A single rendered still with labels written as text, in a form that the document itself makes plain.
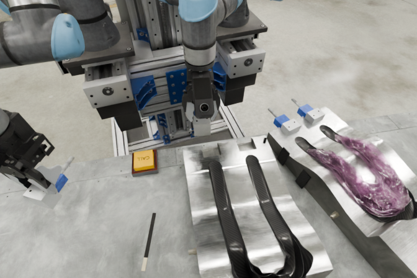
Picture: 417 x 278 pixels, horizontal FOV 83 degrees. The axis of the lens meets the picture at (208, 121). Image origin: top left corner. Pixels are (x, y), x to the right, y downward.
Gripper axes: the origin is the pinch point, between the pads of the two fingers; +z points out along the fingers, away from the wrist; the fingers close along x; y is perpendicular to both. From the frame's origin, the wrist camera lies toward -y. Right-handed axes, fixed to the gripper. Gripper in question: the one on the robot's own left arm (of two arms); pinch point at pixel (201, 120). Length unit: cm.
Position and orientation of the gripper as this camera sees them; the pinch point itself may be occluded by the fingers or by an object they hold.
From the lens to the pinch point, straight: 69.5
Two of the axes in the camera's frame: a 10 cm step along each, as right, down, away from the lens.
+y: -0.6, -7.6, 6.5
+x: -10.0, 0.5, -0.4
